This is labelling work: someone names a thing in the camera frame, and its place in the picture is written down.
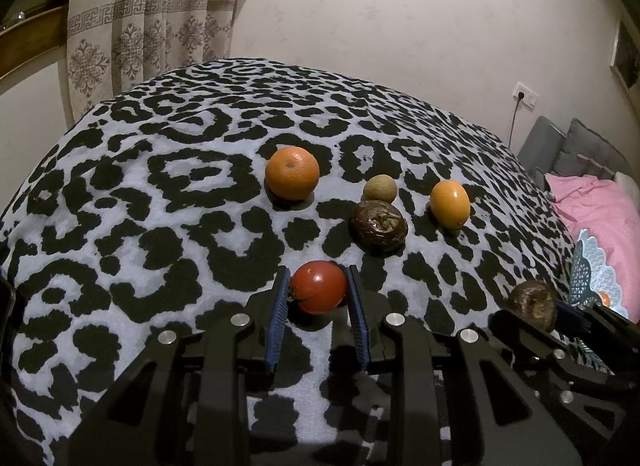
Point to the leopard print blanket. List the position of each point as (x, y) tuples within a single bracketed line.
[(175, 226)]

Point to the pink cloth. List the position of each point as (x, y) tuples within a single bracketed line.
[(595, 211)]

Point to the wooden window frame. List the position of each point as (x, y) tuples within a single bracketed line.
[(30, 35)]

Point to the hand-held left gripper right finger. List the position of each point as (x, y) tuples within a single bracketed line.
[(357, 316)]

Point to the red tomato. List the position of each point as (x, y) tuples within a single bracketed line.
[(318, 287)]

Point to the grey sofa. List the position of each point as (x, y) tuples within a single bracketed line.
[(542, 143)]

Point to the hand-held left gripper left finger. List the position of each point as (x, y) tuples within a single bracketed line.
[(277, 316)]

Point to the white wall socket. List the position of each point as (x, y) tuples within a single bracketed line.
[(525, 94)]

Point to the beige patterned curtain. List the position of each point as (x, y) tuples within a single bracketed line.
[(150, 20)]

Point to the orange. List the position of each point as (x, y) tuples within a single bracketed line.
[(292, 173), (605, 299), (450, 203)]

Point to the dark wrinkled passion fruit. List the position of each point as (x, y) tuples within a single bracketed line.
[(378, 226), (532, 301)]

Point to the framed wall picture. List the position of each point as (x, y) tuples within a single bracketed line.
[(627, 53)]

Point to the brown-green round fruit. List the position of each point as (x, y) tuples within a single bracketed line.
[(380, 189)]

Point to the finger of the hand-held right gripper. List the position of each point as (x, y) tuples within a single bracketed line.
[(575, 320), (530, 346)]

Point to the light blue lattice basket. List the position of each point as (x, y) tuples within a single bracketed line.
[(595, 271)]

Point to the grey cushion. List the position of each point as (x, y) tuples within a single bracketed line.
[(595, 150)]

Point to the white pillow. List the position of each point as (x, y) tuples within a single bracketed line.
[(629, 184)]

